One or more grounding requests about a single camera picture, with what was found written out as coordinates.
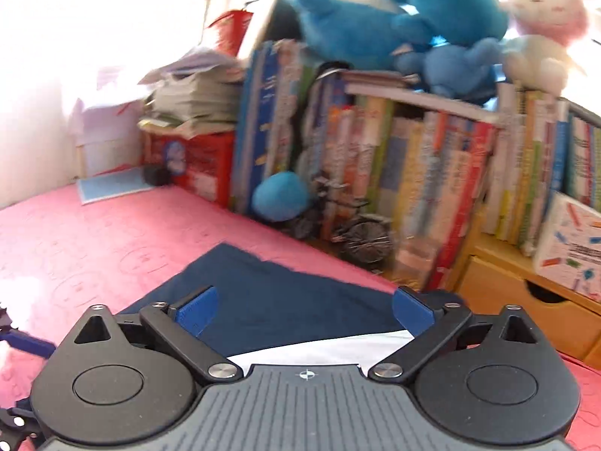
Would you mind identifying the small black box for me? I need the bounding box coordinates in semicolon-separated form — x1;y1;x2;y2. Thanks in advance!
143;164;173;187

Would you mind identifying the stack of papers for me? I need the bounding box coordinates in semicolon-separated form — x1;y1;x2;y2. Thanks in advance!
138;47;246;140

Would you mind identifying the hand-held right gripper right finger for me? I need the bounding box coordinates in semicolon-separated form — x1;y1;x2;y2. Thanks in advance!
368;286;538;381

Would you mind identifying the red plastic crate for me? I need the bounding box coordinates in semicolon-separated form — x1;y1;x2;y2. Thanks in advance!
143;130;236;208

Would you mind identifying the blue cat plush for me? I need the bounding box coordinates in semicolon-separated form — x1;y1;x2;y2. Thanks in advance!
361;0;511;48

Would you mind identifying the blue plush ball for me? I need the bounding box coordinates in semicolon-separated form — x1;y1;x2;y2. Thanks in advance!
251;171;311;222

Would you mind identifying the white navy red jacket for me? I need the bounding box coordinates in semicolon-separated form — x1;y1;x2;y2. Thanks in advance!
117;243;424;373

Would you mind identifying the wooden drawer organizer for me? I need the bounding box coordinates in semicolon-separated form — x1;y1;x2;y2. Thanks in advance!
452;232;601;363

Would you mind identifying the row of colourful books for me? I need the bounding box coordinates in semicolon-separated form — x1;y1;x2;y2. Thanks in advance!
232;40;601;293

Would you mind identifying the small blue plush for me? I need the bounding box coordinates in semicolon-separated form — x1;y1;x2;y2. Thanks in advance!
393;36;504;107

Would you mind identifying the white printed box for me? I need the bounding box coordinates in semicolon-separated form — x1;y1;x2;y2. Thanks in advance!
532;191;601;304

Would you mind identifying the pink white bunny plush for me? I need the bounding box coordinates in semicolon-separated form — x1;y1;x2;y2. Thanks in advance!
499;0;598;98

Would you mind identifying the window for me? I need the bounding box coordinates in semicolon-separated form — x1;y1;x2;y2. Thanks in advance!
0;0;264;118

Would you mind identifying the grey tube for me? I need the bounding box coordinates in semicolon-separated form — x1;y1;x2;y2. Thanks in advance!
236;0;302;65

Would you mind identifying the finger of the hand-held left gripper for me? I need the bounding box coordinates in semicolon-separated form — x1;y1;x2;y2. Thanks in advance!
0;328;57;359
0;406;41;451

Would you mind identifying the light blue paper sheet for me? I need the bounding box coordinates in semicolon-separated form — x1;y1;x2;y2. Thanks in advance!
76;168;154;206

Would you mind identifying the pink patterned mat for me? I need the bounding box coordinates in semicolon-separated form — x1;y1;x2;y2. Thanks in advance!
0;182;601;451

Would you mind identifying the miniature bicycle model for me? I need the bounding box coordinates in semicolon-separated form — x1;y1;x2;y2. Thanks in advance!
292;175;394;265

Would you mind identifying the white cardboard box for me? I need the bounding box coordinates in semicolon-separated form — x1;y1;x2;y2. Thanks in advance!
74;65;157;185

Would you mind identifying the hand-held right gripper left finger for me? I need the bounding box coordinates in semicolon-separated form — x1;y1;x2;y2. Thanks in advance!
74;286;245;381

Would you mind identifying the red plastic basket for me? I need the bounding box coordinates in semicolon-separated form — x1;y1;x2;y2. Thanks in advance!
208;6;255;58

